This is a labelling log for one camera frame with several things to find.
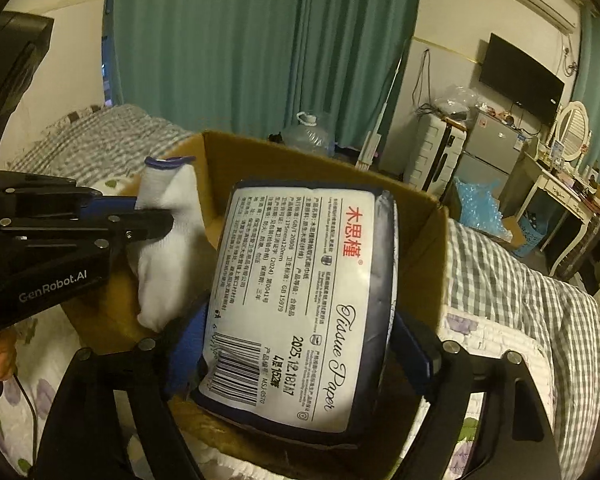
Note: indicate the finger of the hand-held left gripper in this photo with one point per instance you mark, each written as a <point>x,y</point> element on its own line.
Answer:
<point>115,203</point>
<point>145,225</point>

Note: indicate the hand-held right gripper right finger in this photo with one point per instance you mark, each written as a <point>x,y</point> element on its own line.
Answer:
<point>414,345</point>

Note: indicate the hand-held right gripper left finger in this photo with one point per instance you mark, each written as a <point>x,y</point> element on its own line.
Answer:
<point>185,355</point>

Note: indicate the white sock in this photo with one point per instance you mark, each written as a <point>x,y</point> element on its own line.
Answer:
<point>170,270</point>

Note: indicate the tissue paper pack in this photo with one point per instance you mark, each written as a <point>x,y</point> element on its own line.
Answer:
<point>290,300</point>

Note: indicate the white floral quilt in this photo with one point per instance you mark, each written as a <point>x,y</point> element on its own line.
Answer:
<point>490,355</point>

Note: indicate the grey checked bedsheet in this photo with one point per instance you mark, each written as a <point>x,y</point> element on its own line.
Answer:
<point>505,280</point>

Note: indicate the small flat cardboard box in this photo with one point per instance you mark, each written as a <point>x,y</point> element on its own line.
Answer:
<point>515,235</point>

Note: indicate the blue plastic bag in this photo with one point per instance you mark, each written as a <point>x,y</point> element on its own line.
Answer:
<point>480,207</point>

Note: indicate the blue plastic basket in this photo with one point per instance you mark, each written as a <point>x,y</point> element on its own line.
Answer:
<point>532,232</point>

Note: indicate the clear water jug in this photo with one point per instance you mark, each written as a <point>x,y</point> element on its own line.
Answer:
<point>307,135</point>

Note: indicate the wide green curtain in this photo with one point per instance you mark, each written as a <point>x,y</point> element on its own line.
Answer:
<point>230,35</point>

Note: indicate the grey small fridge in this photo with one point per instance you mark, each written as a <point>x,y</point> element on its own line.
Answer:
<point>490,150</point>

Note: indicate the white vanity desk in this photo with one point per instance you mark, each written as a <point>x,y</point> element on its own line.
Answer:
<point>555,190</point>

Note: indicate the clear plastic bag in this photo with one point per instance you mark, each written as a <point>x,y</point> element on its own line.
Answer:
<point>455,100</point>

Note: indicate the oval vanity mirror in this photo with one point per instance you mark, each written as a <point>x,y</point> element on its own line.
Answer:
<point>572,130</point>

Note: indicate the narrow green curtain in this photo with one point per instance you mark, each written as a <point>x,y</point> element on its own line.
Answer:
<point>597,60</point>

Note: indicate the black wall television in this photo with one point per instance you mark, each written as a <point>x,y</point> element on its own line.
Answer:
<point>520,77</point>

